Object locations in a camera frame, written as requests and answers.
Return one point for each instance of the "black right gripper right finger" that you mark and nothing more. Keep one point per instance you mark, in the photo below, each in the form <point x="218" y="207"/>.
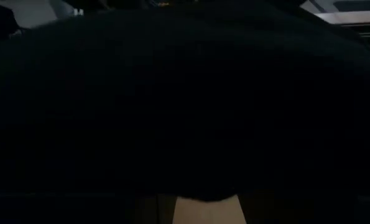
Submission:
<point x="259" y="210"/>

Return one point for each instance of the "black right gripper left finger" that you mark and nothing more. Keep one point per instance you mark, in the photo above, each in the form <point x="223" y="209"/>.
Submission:
<point x="158" y="210"/>

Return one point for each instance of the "black garment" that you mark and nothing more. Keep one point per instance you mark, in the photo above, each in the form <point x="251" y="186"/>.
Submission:
<point x="184" y="102"/>

